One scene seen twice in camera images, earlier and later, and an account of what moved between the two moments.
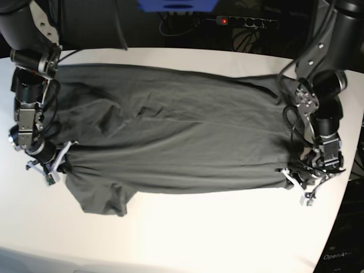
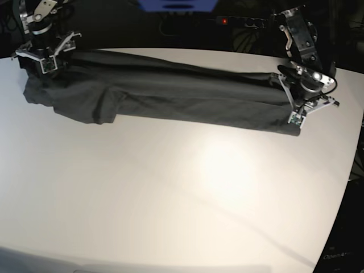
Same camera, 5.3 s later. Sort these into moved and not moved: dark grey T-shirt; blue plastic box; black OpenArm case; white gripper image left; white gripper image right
Moved: white gripper image left; white gripper image right; dark grey T-shirt
Not moved: black OpenArm case; blue plastic box
